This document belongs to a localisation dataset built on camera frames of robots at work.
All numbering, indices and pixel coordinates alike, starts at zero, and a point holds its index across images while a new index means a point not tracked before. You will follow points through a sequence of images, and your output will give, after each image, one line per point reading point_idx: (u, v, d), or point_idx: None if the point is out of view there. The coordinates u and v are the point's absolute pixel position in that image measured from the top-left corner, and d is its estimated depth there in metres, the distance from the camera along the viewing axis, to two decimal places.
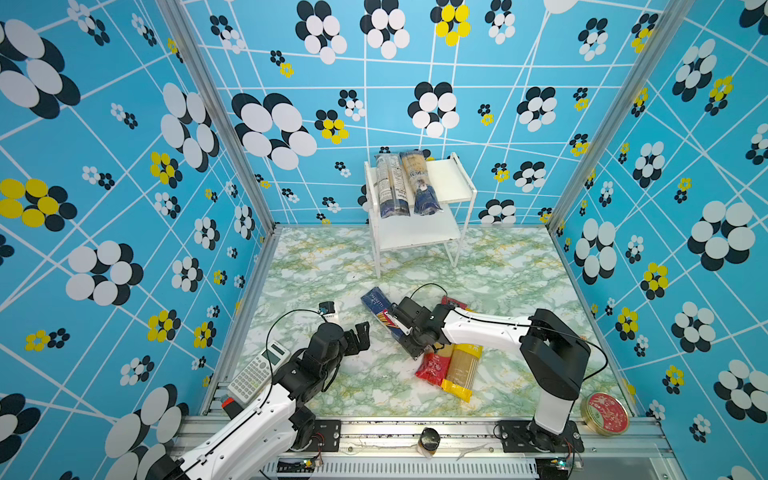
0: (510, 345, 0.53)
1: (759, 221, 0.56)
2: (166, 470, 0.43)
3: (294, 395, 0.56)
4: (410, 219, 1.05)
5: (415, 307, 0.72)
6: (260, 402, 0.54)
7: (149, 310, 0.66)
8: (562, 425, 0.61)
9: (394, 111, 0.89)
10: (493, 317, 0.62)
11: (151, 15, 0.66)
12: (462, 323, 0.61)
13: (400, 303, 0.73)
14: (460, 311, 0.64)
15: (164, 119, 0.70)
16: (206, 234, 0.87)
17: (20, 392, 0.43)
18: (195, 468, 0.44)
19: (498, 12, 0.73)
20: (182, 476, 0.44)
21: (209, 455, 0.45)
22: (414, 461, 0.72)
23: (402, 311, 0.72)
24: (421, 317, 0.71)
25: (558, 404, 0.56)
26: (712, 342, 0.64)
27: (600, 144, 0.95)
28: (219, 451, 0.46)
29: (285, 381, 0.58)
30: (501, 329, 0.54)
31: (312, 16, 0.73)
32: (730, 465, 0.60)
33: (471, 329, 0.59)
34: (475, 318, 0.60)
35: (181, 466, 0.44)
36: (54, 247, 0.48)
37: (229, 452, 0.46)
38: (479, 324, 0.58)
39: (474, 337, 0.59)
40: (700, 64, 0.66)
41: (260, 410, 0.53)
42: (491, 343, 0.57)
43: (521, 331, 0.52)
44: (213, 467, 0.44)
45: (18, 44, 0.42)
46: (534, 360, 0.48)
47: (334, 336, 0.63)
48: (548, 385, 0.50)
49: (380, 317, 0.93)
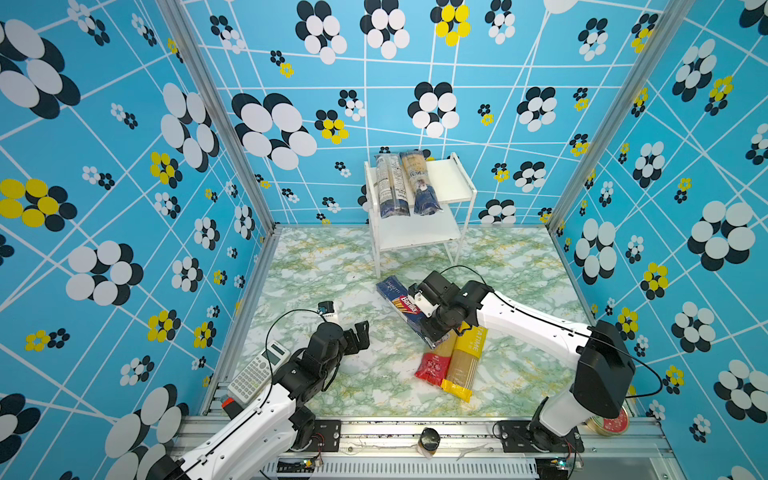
0: (560, 352, 0.48)
1: (759, 220, 0.56)
2: (166, 470, 0.43)
3: (294, 395, 0.56)
4: (410, 219, 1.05)
5: (444, 282, 0.66)
6: (260, 402, 0.54)
7: (149, 310, 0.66)
8: (568, 428, 0.60)
9: (393, 111, 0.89)
10: (545, 316, 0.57)
11: (151, 15, 0.66)
12: (504, 312, 0.55)
13: (428, 277, 0.65)
14: (500, 296, 0.58)
15: (164, 119, 0.70)
16: (206, 234, 0.87)
17: (20, 392, 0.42)
18: (195, 468, 0.44)
19: (498, 12, 0.73)
20: (183, 476, 0.44)
21: (209, 455, 0.45)
22: (414, 461, 0.72)
23: (430, 287, 0.67)
24: (449, 293, 0.65)
25: (576, 411, 0.55)
26: (712, 342, 0.64)
27: (600, 144, 0.95)
28: (220, 450, 0.46)
29: (285, 380, 0.58)
30: (553, 332, 0.49)
31: (312, 16, 0.73)
32: (730, 465, 0.60)
33: (516, 322, 0.53)
34: (521, 310, 0.54)
35: (182, 466, 0.44)
36: (54, 247, 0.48)
37: (229, 452, 0.46)
38: (527, 320, 0.52)
39: (513, 328, 0.54)
40: (700, 64, 0.66)
41: (260, 409, 0.53)
42: (533, 339, 0.51)
43: (579, 340, 0.47)
44: (213, 467, 0.44)
45: (18, 44, 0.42)
46: (587, 372, 0.44)
47: (333, 335, 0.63)
48: (586, 400, 0.48)
49: (396, 303, 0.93)
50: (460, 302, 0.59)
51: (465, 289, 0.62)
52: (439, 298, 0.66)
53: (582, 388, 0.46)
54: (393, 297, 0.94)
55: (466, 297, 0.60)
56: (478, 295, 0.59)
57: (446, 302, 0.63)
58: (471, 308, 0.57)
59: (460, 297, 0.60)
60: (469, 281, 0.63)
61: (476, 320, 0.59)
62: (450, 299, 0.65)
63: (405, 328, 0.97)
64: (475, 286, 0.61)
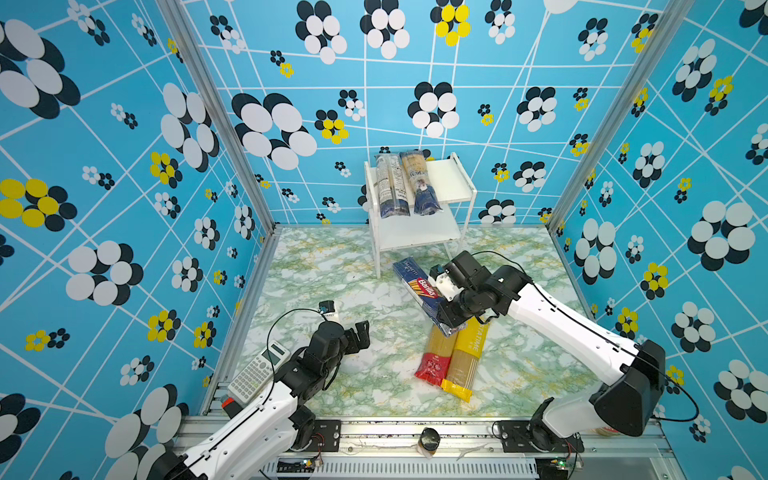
0: (597, 364, 0.45)
1: (759, 221, 0.56)
2: (170, 465, 0.43)
3: (295, 392, 0.57)
4: (410, 219, 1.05)
5: (474, 265, 0.60)
6: (263, 399, 0.54)
7: (149, 310, 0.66)
8: (570, 431, 0.60)
9: (393, 111, 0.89)
10: (589, 324, 0.48)
11: (151, 15, 0.66)
12: (543, 309, 0.50)
13: (458, 258, 0.60)
14: (540, 291, 0.52)
15: (164, 119, 0.70)
16: (206, 234, 0.87)
17: (20, 392, 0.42)
18: (199, 463, 0.44)
19: (498, 12, 0.73)
20: (187, 471, 0.43)
21: (212, 450, 0.46)
22: (414, 461, 0.72)
23: (459, 268, 0.61)
24: (479, 277, 0.60)
25: (587, 416, 0.53)
26: (711, 342, 0.64)
27: (600, 144, 0.95)
28: (222, 446, 0.46)
29: (286, 379, 0.58)
30: (596, 343, 0.45)
31: (312, 16, 0.73)
32: (730, 465, 0.60)
33: (555, 322, 0.48)
34: (562, 311, 0.49)
35: (185, 461, 0.44)
36: (54, 247, 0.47)
37: (232, 448, 0.47)
38: (569, 323, 0.48)
39: (550, 327, 0.49)
40: (700, 64, 0.66)
41: (263, 406, 0.53)
42: (569, 343, 0.48)
43: (624, 358, 0.43)
44: (216, 463, 0.44)
45: (18, 44, 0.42)
46: (627, 391, 0.41)
47: (335, 333, 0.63)
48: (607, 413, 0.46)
49: (413, 286, 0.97)
50: (491, 287, 0.54)
51: (499, 275, 0.56)
52: (467, 281, 0.61)
53: (607, 403, 0.45)
54: (410, 279, 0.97)
55: (499, 283, 0.54)
56: (514, 285, 0.54)
57: (476, 286, 0.59)
58: (503, 297, 0.53)
59: (491, 282, 0.55)
60: (505, 267, 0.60)
61: (505, 308, 0.54)
62: (481, 284, 0.59)
63: (405, 328, 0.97)
64: (512, 274, 0.55)
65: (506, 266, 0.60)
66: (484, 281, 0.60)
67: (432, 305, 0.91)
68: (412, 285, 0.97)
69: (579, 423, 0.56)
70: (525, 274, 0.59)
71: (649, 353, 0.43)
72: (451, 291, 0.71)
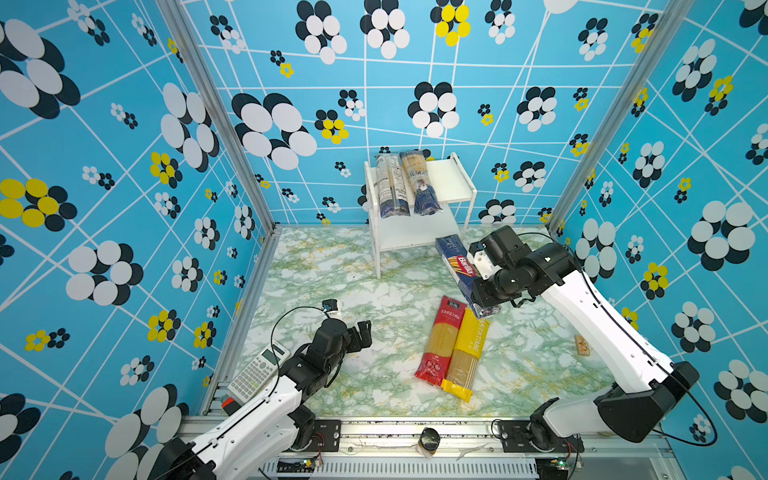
0: (624, 372, 0.43)
1: (758, 221, 0.56)
2: (177, 452, 0.43)
3: (300, 387, 0.57)
4: (411, 219, 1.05)
5: (515, 241, 0.56)
6: (268, 392, 0.55)
7: (149, 310, 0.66)
8: (569, 432, 0.61)
9: (393, 111, 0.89)
10: (629, 328, 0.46)
11: (151, 15, 0.66)
12: (584, 302, 0.46)
13: (496, 232, 0.56)
14: (586, 281, 0.48)
15: (164, 119, 0.70)
16: (206, 234, 0.87)
17: (20, 392, 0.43)
18: (207, 450, 0.44)
19: (498, 12, 0.73)
20: (195, 457, 0.43)
21: (220, 439, 0.46)
22: (414, 461, 0.72)
23: (497, 243, 0.57)
24: (519, 254, 0.55)
25: (588, 418, 0.54)
26: (711, 342, 0.64)
27: (600, 144, 0.95)
28: (229, 435, 0.47)
29: (291, 373, 0.59)
30: (631, 351, 0.42)
31: (312, 16, 0.73)
32: (730, 465, 0.60)
33: (594, 319, 0.45)
34: (605, 310, 0.45)
35: (192, 449, 0.44)
36: (54, 247, 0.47)
37: (239, 437, 0.47)
38: (609, 325, 0.44)
39: (585, 322, 0.46)
40: (700, 64, 0.66)
41: (268, 398, 0.54)
42: (601, 344, 0.45)
43: (657, 374, 0.41)
44: (224, 451, 0.45)
45: (18, 44, 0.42)
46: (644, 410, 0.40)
47: (339, 330, 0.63)
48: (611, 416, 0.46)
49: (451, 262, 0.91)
50: (532, 264, 0.49)
51: (542, 252, 0.51)
52: (505, 257, 0.57)
53: (615, 406, 0.44)
54: (449, 255, 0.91)
55: (543, 261, 0.49)
56: (561, 267, 0.48)
57: (515, 263, 0.54)
58: (544, 275, 0.48)
59: (532, 257, 0.50)
60: (551, 243, 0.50)
61: (542, 289, 0.49)
62: (521, 260, 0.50)
63: (405, 328, 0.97)
64: (559, 253, 0.50)
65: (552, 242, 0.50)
66: (525, 258, 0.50)
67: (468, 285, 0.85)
68: (451, 262, 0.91)
69: (578, 424, 0.57)
70: (575, 256, 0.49)
71: (684, 374, 0.41)
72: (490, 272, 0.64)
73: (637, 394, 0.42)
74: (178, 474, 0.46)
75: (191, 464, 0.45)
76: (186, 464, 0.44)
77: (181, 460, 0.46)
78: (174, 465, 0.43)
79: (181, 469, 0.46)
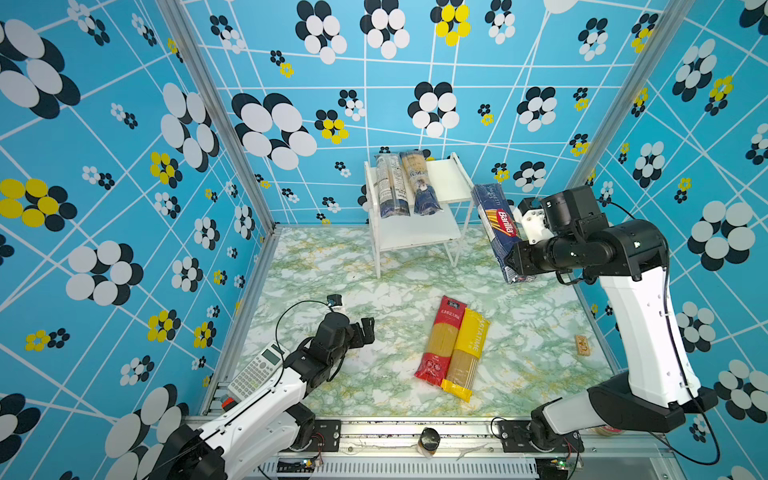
0: (647, 380, 0.40)
1: (759, 221, 0.56)
2: (185, 439, 0.43)
3: (304, 379, 0.58)
4: (411, 219, 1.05)
5: (593, 208, 0.44)
6: (274, 382, 0.55)
7: (149, 310, 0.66)
8: (566, 428, 0.61)
9: (394, 111, 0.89)
10: (678, 345, 0.39)
11: (151, 15, 0.66)
12: (650, 307, 0.38)
13: (573, 191, 0.44)
14: (665, 283, 0.39)
15: (164, 119, 0.70)
16: (206, 234, 0.87)
17: (20, 392, 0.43)
18: (215, 436, 0.44)
19: (498, 12, 0.73)
20: (203, 443, 0.43)
21: (227, 426, 0.46)
22: (414, 461, 0.72)
23: (569, 204, 0.45)
24: (592, 224, 0.44)
25: (586, 411, 0.54)
26: (712, 342, 0.64)
27: (600, 144, 0.95)
28: (236, 423, 0.47)
29: (295, 366, 0.60)
30: (668, 368, 0.38)
31: (312, 16, 0.73)
32: (730, 465, 0.60)
33: (650, 327, 0.39)
34: (666, 321, 0.39)
35: (200, 435, 0.44)
36: (54, 247, 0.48)
37: (246, 424, 0.47)
38: (662, 337, 0.38)
39: (635, 327, 0.40)
40: (700, 64, 0.66)
41: (274, 388, 0.54)
42: (636, 348, 0.41)
43: (680, 395, 0.38)
44: (232, 437, 0.45)
45: (18, 44, 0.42)
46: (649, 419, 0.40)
47: (342, 323, 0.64)
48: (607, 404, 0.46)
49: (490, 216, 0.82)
50: (610, 240, 0.39)
51: (628, 228, 0.40)
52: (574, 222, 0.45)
53: (612, 397, 0.44)
54: (487, 209, 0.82)
55: (629, 242, 0.38)
56: (645, 255, 0.38)
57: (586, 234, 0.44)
58: (622, 260, 0.38)
59: (612, 231, 0.40)
60: (642, 221, 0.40)
61: (611, 273, 0.40)
62: (595, 233, 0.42)
63: (405, 328, 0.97)
64: (650, 236, 0.39)
65: (643, 220, 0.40)
66: (601, 231, 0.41)
67: (504, 244, 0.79)
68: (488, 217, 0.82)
69: (575, 418, 0.57)
70: (666, 248, 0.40)
71: (704, 402, 0.39)
72: (538, 234, 0.56)
73: (647, 402, 0.41)
74: (185, 462, 0.46)
75: (197, 452, 0.45)
76: (193, 451, 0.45)
77: (189, 447, 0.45)
78: (181, 451, 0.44)
79: (187, 457, 0.46)
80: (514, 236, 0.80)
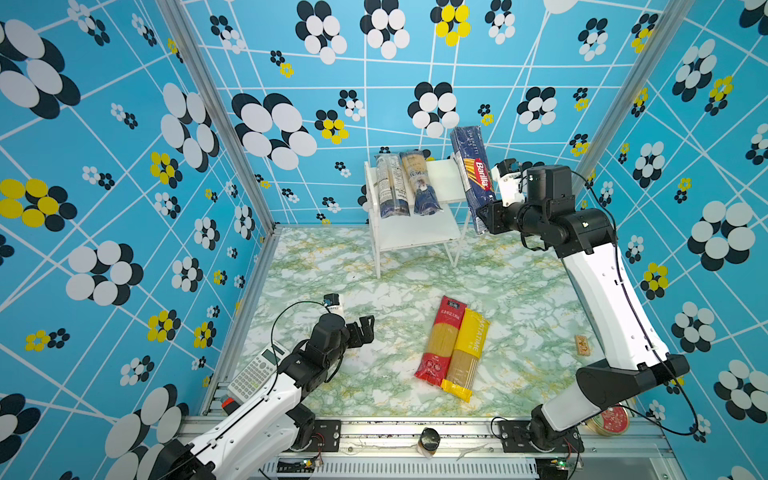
0: (617, 348, 0.44)
1: (758, 221, 0.56)
2: (176, 454, 0.42)
3: (300, 384, 0.57)
4: (411, 219, 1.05)
5: (566, 190, 0.48)
6: (268, 389, 0.55)
7: (149, 310, 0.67)
8: (564, 424, 0.61)
9: (394, 111, 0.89)
10: (639, 310, 0.43)
11: (151, 15, 0.66)
12: (607, 277, 0.44)
13: (553, 170, 0.48)
14: (618, 254, 0.45)
15: (164, 119, 0.70)
16: (206, 234, 0.87)
17: (20, 392, 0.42)
18: (206, 451, 0.44)
19: (498, 12, 0.73)
20: (193, 459, 0.43)
21: (218, 439, 0.45)
22: (414, 461, 0.72)
23: (547, 182, 0.50)
24: (562, 205, 0.49)
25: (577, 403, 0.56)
26: (711, 342, 0.64)
27: (600, 144, 0.95)
28: (228, 435, 0.46)
29: (290, 370, 0.59)
30: (632, 332, 0.42)
31: (312, 16, 0.73)
32: (730, 465, 0.60)
33: (610, 296, 0.44)
34: (622, 289, 0.44)
35: (190, 450, 0.43)
36: (54, 247, 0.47)
37: (238, 437, 0.46)
38: (622, 304, 0.43)
39: (599, 298, 0.45)
40: (700, 64, 0.66)
41: (269, 396, 0.53)
42: (602, 317, 0.45)
43: (648, 358, 0.41)
44: (224, 450, 0.44)
45: (18, 44, 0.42)
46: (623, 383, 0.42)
47: (337, 325, 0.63)
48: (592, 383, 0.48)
49: (468, 166, 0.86)
50: (566, 224, 0.46)
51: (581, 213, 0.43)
52: (545, 202, 0.51)
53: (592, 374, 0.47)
54: (467, 158, 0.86)
55: (579, 226, 0.45)
56: (595, 235, 0.45)
57: (552, 214, 0.50)
58: (575, 240, 0.45)
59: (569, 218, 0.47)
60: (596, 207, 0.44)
61: (567, 252, 0.47)
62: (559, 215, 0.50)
63: (405, 328, 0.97)
64: (599, 220, 0.46)
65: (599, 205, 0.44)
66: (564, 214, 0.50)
67: (478, 198, 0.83)
68: (466, 167, 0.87)
69: (570, 409, 0.58)
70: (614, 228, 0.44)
71: (674, 367, 0.41)
72: (511, 200, 0.60)
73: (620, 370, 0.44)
74: (178, 476, 0.45)
75: (191, 465, 0.45)
76: (186, 465, 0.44)
77: (180, 462, 0.45)
78: (173, 467, 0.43)
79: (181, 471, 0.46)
80: (487, 190, 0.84)
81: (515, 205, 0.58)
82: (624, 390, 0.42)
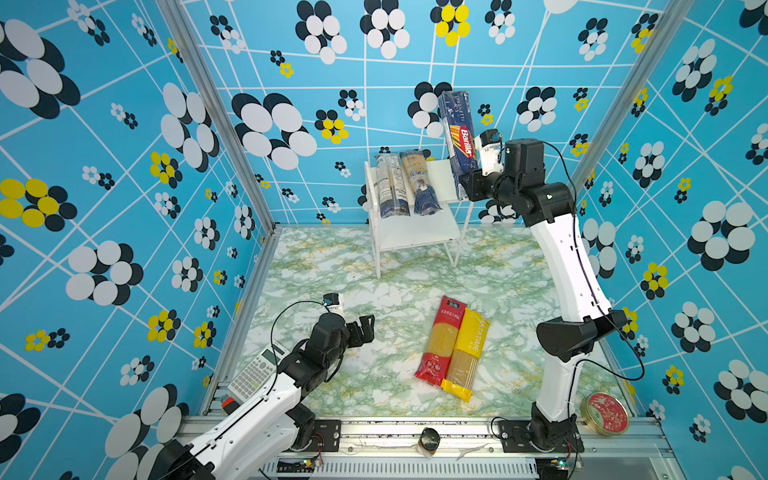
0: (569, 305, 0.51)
1: (758, 220, 0.56)
2: (175, 455, 0.42)
3: (299, 383, 0.57)
4: (411, 219, 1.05)
5: (538, 165, 0.53)
6: (268, 389, 0.54)
7: (149, 310, 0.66)
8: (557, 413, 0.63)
9: (394, 111, 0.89)
10: (591, 273, 0.50)
11: (151, 15, 0.66)
12: (564, 243, 0.50)
13: (528, 145, 0.52)
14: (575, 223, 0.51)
15: (164, 119, 0.70)
16: (206, 234, 0.87)
17: (20, 392, 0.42)
18: (205, 451, 0.44)
19: (498, 12, 0.73)
20: (192, 459, 0.43)
21: (218, 440, 0.45)
22: (414, 461, 0.72)
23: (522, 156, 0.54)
24: (533, 179, 0.54)
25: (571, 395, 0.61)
26: (712, 342, 0.64)
27: (600, 144, 0.95)
28: (228, 435, 0.46)
29: (290, 370, 0.59)
30: (581, 290, 0.49)
31: (312, 16, 0.73)
32: (730, 465, 0.60)
33: (565, 259, 0.50)
34: (577, 254, 0.50)
35: (190, 451, 0.43)
36: (54, 247, 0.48)
37: (238, 437, 0.46)
38: (575, 267, 0.50)
39: (556, 262, 0.52)
40: (700, 64, 0.66)
41: (268, 396, 0.53)
42: (559, 279, 0.52)
43: (593, 313, 0.49)
44: (223, 451, 0.44)
45: (18, 44, 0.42)
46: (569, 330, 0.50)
47: (337, 324, 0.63)
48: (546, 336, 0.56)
49: (454, 132, 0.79)
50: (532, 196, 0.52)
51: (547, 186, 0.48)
52: (517, 175, 0.57)
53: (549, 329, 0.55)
54: (452, 124, 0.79)
55: (544, 198, 0.51)
56: (557, 207, 0.51)
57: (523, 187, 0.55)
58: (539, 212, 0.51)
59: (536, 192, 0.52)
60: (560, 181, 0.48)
61: (533, 223, 0.53)
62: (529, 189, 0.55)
63: (405, 328, 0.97)
64: (562, 194, 0.52)
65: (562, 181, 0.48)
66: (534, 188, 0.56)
67: (461, 164, 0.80)
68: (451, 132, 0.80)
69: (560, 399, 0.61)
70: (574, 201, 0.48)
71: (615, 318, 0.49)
72: (491, 169, 0.64)
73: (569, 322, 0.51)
74: (178, 476, 0.45)
75: (190, 465, 0.44)
76: (185, 466, 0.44)
77: (180, 463, 0.45)
78: (172, 467, 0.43)
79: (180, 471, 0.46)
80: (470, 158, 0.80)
81: (494, 175, 0.63)
82: (569, 338, 0.50)
